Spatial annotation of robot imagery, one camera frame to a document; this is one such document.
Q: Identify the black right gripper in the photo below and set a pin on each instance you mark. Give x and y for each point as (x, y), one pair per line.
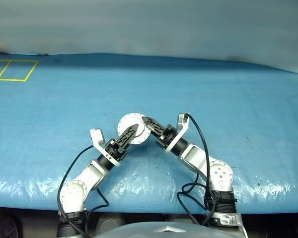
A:
(170, 137)

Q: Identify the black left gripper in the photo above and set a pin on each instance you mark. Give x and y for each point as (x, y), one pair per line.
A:
(116, 152)

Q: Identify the white round plate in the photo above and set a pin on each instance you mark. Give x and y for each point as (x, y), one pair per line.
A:
(124, 121)

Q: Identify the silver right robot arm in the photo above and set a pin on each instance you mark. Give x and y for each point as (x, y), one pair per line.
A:
(198, 158)

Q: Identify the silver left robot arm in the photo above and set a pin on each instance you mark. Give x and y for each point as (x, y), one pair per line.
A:
(74, 193)

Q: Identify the blue table cover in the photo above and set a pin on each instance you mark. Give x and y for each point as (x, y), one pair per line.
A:
(149, 94)

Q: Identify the silver robot torso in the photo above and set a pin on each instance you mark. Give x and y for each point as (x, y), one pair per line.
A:
(164, 231)

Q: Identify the small black clip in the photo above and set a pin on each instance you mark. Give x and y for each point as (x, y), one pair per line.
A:
(42, 53)

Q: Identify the yellow tape grid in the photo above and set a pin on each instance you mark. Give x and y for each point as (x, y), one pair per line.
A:
(15, 70)

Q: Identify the dark rounded shape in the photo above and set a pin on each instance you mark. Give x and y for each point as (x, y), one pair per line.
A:
(2, 226)

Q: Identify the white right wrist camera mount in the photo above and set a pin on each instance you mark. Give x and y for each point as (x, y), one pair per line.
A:
(182, 129)

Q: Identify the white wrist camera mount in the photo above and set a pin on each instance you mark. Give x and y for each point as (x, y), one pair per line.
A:
(182, 129)
(97, 136)

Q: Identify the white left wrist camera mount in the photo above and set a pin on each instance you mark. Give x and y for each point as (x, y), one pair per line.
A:
(97, 136)

